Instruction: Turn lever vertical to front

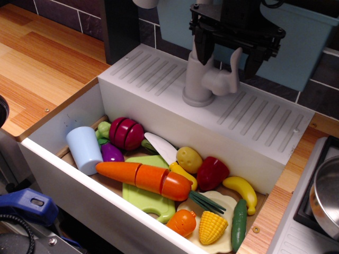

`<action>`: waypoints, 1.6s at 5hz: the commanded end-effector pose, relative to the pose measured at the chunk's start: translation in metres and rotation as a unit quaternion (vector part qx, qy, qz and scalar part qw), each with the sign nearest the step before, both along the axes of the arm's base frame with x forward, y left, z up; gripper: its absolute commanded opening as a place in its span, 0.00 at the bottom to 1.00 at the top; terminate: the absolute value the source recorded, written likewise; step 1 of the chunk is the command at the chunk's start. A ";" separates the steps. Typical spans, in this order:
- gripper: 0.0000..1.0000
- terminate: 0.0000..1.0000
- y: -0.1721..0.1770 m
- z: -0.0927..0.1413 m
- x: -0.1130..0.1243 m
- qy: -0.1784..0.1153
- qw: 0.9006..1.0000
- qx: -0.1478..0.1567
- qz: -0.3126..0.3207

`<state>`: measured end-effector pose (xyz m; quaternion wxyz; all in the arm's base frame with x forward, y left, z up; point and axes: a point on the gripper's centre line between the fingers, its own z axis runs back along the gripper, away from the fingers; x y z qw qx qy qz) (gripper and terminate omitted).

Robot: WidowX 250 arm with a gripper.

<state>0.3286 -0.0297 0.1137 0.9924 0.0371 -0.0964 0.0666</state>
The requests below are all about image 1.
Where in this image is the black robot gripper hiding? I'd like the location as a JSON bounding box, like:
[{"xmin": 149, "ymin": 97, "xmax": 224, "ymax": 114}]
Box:
[{"xmin": 190, "ymin": 1, "xmax": 286, "ymax": 79}]

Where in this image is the grey toy faucet lever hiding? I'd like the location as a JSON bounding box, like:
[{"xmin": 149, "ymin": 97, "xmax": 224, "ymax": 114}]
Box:
[{"xmin": 202, "ymin": 48, "xmax": 243, "ymax": 96}]

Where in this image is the grey toy faucet body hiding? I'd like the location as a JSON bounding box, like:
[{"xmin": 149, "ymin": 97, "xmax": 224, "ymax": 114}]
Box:
[{"xmin": 182, "ymin": 41, "xmax": 214, "ymax": 107}]

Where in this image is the teal plastic bin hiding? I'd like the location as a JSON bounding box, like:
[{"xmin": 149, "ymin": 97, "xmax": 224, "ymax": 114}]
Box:
[{"xmin": 157, "ymin": 1, "xmax": 338, "ymax": 91}]

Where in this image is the white toy sink basin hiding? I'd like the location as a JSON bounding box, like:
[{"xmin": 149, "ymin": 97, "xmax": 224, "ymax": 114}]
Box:
[{"xmin": 20, "ymin": 45, "xmax": 314, "ymax": 253}]

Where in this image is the yellow toy potato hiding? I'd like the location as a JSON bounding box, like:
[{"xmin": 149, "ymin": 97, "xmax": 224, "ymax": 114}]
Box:
[{"xmin": 176, "ymin": 147, "xmax": 203, "ymax": 174}]

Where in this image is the white toy knife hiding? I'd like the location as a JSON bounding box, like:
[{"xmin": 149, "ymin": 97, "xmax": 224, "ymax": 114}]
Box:
[{"xmin": 144, "ymin": 132, "xmax": 177, "ymax": 165}]

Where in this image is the red toy bell pepper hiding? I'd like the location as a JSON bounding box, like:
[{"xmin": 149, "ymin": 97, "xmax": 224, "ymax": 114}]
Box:
[{"xmin": 197, "ymin": 156, "xmax": 230, "ymax": 191}]

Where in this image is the magenta sliced toy onion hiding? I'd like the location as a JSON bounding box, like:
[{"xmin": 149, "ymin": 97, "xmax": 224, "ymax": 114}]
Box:
[{"xmin": 109, "ymin": 117, "xmax": 144, "ymax": 151}]

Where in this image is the yellow toy banana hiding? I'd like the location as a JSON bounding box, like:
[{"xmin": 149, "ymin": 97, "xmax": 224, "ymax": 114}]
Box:
[{"xmin": 222, "ymin": 176, "xmax": 257, "ymax": 215}]

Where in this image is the light green toy vegetable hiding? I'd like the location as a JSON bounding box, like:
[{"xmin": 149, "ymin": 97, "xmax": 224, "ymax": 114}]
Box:
[{"xmin": 95, "ymin": 121, "xmax": 111, "ymax": 140}]

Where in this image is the large orange toy carrot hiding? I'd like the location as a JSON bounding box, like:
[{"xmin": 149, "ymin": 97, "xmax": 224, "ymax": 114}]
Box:
[{"xmin": 95, "ymin": 161, "xmax": 227, "ymax": 215}]

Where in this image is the purple toy eggplant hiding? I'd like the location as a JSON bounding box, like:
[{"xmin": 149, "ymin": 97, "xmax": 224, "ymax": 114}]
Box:
[{"xmin": 101, "ymin": 142, "xmax": 124, "ymax": 162}]

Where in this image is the green toy cucumber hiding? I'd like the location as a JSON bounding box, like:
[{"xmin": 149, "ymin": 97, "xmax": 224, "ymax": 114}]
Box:
[{"xmin": 231, "ymin": 199, "xmax": 247, "ymax": 253}]

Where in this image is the green toy cutting board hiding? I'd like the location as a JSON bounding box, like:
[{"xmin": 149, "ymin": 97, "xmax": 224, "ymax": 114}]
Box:
[{"xmin": 122, "ymin": 155, "xmax": 176, "ymax": 224}]

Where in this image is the light blue plastic cup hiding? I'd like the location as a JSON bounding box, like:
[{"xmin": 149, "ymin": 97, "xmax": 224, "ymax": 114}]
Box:
[{"xmin": 66, "ymin": 126, "xmax": 103, "ymax": 176}]

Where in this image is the silver metal pot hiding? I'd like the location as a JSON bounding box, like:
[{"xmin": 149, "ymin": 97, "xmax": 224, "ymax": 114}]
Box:
[{"xmin": 309, "ymin": 156, "xmax": 338, "ymax": 241}]

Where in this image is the yellow toy corn cob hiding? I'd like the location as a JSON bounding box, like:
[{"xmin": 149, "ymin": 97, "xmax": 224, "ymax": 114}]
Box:
[{"xmin": 199, "ymin": 211, "xmax": 229, "ymax": 245}]

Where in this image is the small orange toy pumpkin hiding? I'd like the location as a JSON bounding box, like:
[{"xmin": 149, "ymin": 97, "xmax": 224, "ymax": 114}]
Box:
[{"xmin": 166, "ymin": 209, "xmax": 197, "ymax": 237}]

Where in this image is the toy stove top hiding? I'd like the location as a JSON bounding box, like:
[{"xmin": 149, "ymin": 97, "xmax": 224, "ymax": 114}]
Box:
[{"xmin": 267, "ymin": 136, "xmax": 338, "ymax": 253}]

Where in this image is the cream toy plate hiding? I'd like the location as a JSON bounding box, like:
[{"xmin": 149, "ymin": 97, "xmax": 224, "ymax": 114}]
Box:
[{"xmin": 177, "ymin": 190, "xmax": 237, "ymax": 253}]

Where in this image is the dark grey vertical post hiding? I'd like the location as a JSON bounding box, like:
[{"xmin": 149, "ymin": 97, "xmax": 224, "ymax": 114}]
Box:
[{"xmin": 99, "ymin": 0, "xmax": 140, "ymax": 65}]

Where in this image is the blue clamp handle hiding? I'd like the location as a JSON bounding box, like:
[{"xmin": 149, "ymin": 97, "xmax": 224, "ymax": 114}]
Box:
[{"xmin": 1, "ymin": 188, "xmax": 59, "ymax": 226}]

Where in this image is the black braided cable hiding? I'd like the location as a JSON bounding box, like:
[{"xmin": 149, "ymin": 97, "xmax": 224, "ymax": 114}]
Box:
[{"xmin": 0, "ymin": 214, "xmax": 35, "ymax": 254}]

